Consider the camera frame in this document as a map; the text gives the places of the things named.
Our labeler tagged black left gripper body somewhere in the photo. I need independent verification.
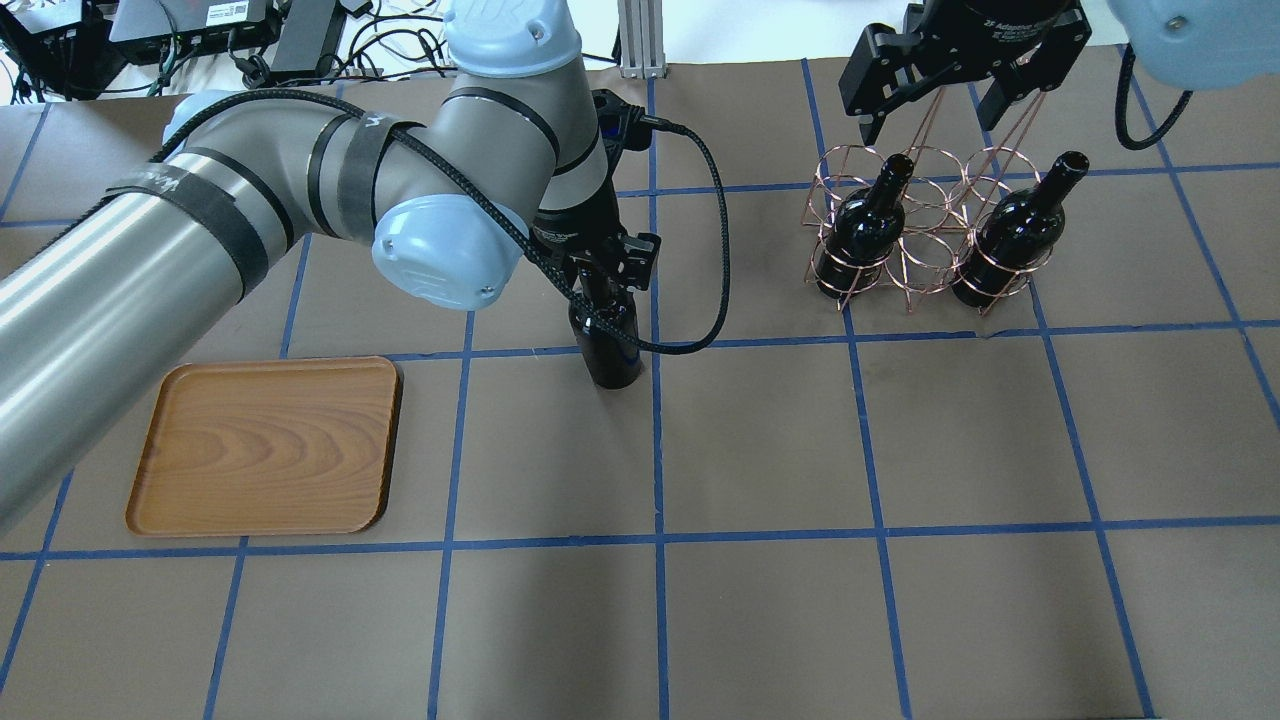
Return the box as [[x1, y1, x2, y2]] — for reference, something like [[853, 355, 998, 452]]
[[532, 177, 627, 275]]

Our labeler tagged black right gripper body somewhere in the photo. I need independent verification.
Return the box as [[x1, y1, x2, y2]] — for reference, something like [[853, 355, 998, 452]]
[[905, 1, 1085, 85]]

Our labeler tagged dark wine bottle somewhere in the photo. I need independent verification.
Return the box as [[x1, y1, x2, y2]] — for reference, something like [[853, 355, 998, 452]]
[[952, 150, 1091, 309], [815, 154, 915, 300], [568, 277, 643, 389]]

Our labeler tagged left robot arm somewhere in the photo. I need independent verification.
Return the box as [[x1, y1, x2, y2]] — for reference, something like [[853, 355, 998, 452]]
[[1, 1, 657, 530]]

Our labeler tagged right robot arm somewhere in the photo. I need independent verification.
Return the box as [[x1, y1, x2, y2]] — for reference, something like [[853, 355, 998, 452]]
[[838, 1, 1279, 151]]

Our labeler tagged wooden tray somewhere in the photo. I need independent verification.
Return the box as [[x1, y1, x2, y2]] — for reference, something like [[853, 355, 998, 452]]
[[124, 356, 402, 538]]

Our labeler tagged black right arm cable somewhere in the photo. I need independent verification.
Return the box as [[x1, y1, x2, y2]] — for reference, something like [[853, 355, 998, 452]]
[[1115, 45, 1196, 152]]

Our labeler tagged copper wire bottle basket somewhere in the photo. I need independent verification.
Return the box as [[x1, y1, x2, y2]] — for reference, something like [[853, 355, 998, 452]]
[[801, 88, 1044, 313]]

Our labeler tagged aluminium frame post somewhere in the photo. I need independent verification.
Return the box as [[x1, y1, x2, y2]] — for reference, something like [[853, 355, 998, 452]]
[[617, 0, 669, 79]]

